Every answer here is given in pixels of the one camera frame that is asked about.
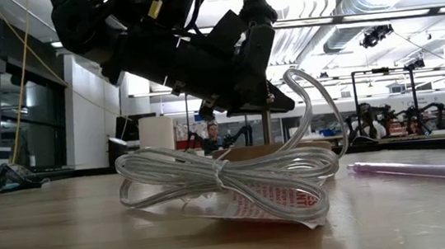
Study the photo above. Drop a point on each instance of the wooden base metal pole lamp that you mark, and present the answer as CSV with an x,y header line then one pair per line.
x,y
267,128

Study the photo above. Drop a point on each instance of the black monitor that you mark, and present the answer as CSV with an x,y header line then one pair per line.
x,y
127,128

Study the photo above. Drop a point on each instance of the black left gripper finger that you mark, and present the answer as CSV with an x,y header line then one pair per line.
x,y
229,34
259,62

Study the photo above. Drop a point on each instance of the white cylinder container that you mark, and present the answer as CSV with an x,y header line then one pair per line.
x,y
156,133

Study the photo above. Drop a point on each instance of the person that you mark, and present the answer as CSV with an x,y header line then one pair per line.
x,y
213,131

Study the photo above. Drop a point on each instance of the black ceiling camera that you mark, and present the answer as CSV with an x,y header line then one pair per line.
x,y
377,35

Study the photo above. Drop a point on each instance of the black eyeglasses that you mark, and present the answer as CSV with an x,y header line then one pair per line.
x,y
8,176

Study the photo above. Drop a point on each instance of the black background station frame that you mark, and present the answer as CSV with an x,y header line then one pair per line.
x,y
413,88

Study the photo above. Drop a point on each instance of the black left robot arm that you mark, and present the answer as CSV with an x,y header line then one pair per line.
x,y
79,19

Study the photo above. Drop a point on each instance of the long ceiling light strip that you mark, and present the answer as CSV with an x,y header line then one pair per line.
x,y
381,15

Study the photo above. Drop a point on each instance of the black bin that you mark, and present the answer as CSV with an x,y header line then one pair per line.
x,y
117,152

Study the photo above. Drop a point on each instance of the clear purple pen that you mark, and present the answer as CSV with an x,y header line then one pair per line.
x,y
418,170

